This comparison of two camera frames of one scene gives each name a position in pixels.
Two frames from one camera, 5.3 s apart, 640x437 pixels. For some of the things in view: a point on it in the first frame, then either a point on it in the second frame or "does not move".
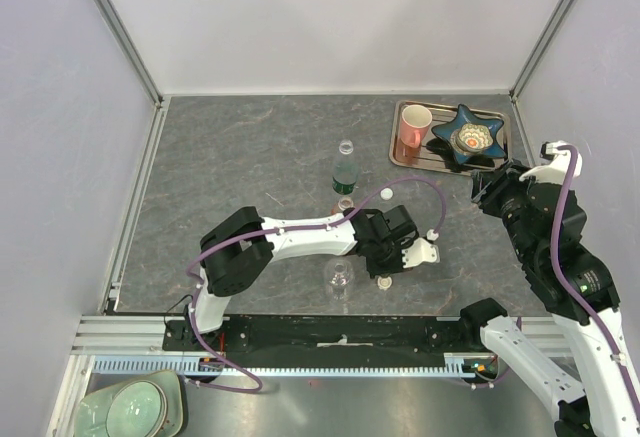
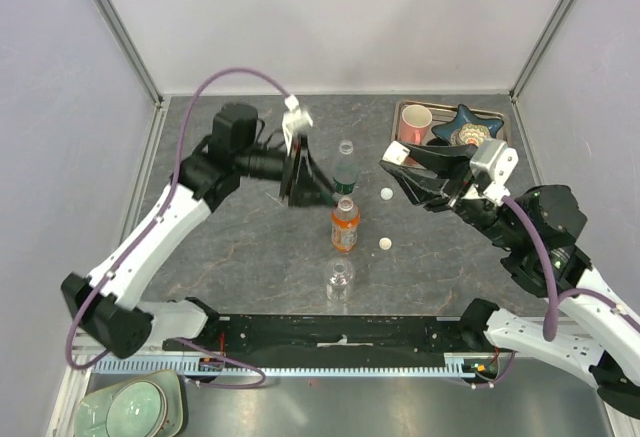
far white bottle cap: (386, 193) does not move
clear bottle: (339, 279) does not move
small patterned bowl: (471, 138) does not move
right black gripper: (508, 180) → (423, 187)
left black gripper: (374, 271) → (314, 189)
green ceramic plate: (92, 409) does not move
